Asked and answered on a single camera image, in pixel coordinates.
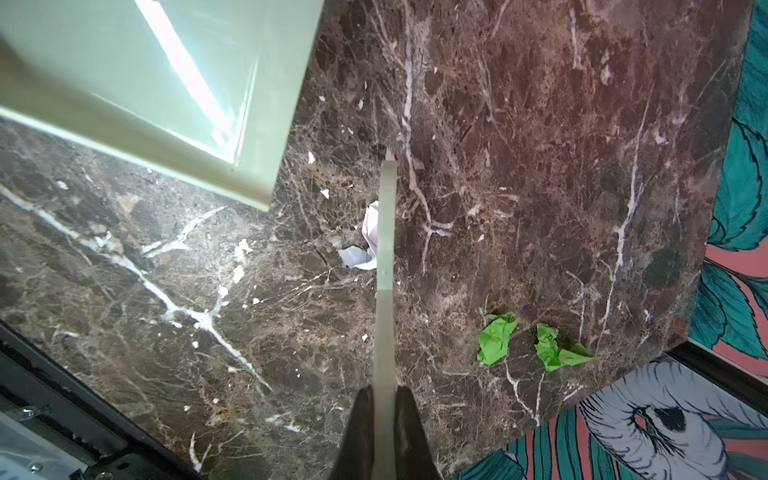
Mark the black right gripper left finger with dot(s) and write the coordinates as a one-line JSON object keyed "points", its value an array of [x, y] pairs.
{"points": [[356, 454]]}

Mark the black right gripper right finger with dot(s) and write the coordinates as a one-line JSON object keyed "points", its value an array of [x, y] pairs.
{"points": [[413, 457]]}

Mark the pale green hand brush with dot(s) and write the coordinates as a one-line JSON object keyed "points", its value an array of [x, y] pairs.
{"points": [[384, 373]]}

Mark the green paper scrap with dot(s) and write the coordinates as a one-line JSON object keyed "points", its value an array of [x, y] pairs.
{"points": [[493, 340]]}

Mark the pale green dustpan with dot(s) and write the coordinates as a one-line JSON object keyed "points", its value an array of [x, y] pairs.
{"points": [[204, 91]]}

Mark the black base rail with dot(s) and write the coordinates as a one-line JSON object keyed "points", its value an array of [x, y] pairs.
{"points": [[54, 427]]}

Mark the black right frame post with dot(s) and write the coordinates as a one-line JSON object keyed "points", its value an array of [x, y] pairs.
{"points": [[730, 378]]}

